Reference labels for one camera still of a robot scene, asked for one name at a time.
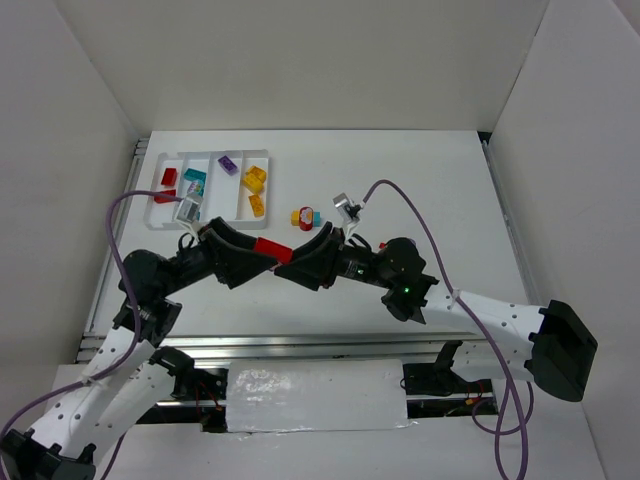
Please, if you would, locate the teal lego brick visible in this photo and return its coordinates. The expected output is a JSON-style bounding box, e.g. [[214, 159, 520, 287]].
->
[[184, 168, 207, 182]]

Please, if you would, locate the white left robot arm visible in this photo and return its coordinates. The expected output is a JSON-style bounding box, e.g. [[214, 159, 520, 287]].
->
[[1, 218, 278, 479]]

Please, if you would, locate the yellow round printed lego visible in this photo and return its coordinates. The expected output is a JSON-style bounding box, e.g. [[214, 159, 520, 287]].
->
[[242, 173, 264, 195]]

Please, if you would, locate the yellow red blue lego cluster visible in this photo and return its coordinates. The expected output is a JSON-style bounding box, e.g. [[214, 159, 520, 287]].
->
[[290, 207, 321, 231]]

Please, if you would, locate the yellow lego brick in tray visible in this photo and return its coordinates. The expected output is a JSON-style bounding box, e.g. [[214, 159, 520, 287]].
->
[[248, 194, 265, 218]]

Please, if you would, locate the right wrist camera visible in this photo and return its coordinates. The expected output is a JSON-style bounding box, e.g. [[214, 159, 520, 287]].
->
[[333, 193, 362, 241]]

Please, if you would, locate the yellow lego brick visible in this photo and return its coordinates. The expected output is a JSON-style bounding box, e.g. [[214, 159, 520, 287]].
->
[[247, 165, 267, 183], [248, 194, 265, 218]]

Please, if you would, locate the purple lego plate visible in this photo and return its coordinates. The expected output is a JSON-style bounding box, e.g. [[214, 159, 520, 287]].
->
[[217, 155, 238, 176]]

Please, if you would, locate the white divided sorting tray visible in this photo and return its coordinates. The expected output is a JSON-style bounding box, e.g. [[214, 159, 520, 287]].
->
[[139, 150, 270, 230]]

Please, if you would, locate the red sloped lego brick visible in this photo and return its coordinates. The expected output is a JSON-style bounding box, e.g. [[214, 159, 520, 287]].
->
[[153, 189, 177, 204]]

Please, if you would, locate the red and purple lego stack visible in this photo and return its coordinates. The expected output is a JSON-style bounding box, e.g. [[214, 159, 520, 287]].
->
[[253, 237, 293, 265]]

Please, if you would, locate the aluminium front rail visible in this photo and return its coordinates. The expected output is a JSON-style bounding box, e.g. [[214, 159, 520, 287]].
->
[[74, 333, 451, 364]]

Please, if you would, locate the teal round printed lego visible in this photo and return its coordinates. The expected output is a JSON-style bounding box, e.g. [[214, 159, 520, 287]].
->
[[187, 180, 205, 197]]

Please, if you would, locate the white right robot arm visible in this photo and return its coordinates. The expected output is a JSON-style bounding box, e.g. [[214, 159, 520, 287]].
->
[[275, 224, 598, 402]]

